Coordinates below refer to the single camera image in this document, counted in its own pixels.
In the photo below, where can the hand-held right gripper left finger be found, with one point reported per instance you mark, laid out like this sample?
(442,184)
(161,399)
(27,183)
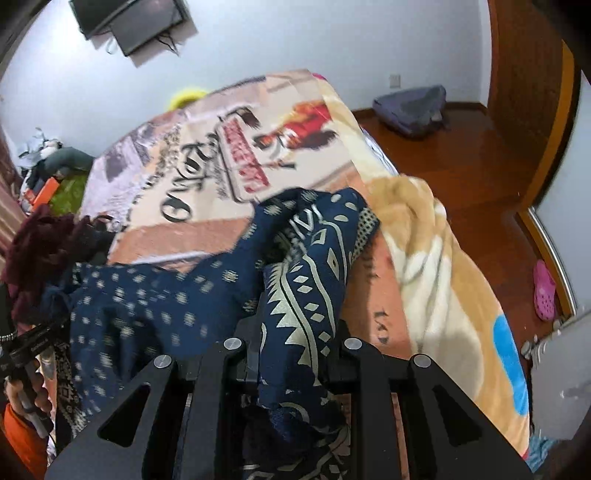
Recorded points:
(238,355)

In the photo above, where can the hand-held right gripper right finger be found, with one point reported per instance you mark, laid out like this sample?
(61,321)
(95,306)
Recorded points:
(358,357)

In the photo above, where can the wooden door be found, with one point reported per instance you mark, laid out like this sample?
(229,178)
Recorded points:
(526,69)

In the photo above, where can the maroon folded garment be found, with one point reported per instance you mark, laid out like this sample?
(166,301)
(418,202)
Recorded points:
(41,251)

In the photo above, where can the wall socket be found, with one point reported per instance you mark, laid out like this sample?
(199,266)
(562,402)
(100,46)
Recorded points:
(395,81)

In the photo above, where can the striped brown curtain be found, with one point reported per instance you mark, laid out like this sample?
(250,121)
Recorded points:
(7,207)

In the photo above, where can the dark folded garment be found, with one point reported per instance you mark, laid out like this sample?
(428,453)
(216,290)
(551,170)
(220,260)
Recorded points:
(92,241)

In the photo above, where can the green cloth covered table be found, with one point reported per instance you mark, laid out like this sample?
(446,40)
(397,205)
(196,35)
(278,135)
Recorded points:
(71,194)

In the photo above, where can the grey panel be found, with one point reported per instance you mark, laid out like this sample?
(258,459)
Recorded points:
(561,383)

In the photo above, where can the pile of clothes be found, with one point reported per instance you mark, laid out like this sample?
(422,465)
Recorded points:
(39,150)

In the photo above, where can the navy patterned hoodie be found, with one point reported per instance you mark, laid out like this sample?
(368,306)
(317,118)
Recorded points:
(300,295)

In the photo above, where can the large black television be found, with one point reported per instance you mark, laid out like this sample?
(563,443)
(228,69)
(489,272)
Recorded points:
(92,16)

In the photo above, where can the yellow round object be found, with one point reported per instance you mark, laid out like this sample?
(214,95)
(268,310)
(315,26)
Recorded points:
(187,98)

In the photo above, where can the orange box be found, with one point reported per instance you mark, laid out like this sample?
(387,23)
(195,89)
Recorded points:
(44,191)

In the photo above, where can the pink clog shoe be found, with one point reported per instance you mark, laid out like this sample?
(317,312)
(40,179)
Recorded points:
(544,290)

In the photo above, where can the grey bag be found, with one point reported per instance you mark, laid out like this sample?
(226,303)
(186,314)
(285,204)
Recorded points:
(411,110)

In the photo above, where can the small black monitor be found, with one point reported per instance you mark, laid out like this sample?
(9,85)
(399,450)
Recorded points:
(147,27)

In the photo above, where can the grey plush pillow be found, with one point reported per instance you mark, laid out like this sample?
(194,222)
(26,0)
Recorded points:
(69,159)

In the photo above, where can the person's left forearm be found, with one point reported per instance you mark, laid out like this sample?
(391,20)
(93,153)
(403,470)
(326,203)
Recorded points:
(21,443)

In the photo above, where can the person's left hand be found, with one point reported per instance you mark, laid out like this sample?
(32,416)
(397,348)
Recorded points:
(21,394)

